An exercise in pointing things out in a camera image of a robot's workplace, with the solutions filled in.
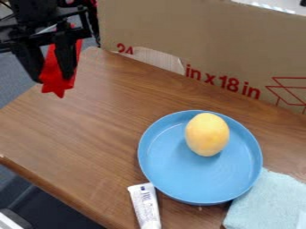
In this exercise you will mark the blue plate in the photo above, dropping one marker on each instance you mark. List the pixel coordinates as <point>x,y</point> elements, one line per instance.
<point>187,177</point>

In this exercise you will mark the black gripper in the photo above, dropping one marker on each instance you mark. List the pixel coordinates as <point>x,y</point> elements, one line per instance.
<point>44,22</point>

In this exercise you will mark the light blue towel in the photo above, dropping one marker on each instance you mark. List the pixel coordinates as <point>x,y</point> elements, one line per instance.
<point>274,205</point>

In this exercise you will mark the white tube of cream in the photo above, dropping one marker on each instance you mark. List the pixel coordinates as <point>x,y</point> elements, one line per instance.
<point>145,202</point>

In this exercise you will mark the cardboard box wall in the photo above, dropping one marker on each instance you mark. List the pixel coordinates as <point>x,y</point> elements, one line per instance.
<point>243,45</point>

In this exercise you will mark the yellow lemon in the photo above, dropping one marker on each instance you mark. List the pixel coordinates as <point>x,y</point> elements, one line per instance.
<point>207,134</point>

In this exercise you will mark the red rectangular block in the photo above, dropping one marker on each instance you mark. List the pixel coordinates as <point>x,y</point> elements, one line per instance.
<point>54,83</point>

